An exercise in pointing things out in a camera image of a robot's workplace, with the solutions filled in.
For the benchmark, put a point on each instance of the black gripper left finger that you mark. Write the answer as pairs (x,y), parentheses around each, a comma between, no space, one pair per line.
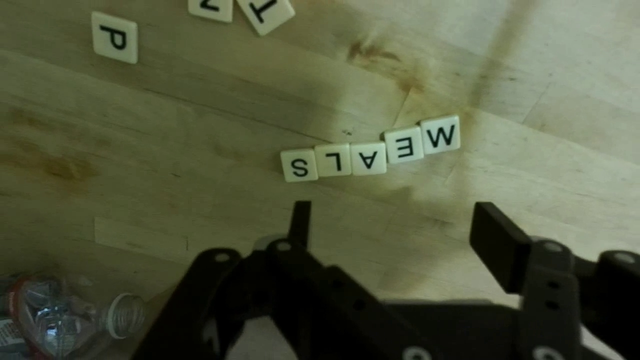
(213,307)

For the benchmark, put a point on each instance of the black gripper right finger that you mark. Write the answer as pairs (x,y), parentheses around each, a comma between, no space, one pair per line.
(501,247)

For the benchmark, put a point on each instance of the letter tile S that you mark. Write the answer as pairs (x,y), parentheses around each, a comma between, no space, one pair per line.
(298,165)

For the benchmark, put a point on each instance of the letter tile E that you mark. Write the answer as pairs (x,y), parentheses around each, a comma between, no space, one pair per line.
(402,145)

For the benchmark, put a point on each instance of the letter tile A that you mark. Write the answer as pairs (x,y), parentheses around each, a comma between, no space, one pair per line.
(369,159)

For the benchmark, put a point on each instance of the letter tile L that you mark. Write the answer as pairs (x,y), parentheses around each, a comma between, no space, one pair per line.
(333,161)

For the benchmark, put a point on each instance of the letter tile P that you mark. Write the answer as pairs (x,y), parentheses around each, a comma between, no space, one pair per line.
(115,36)

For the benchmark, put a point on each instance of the letter tile T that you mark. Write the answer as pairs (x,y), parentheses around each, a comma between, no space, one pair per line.
(267,13)

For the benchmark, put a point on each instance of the letter tile N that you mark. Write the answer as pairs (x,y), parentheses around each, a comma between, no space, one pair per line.
(210,9)

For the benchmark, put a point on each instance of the clear plastic water bottle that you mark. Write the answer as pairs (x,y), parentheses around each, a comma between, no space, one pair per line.
(46,321)

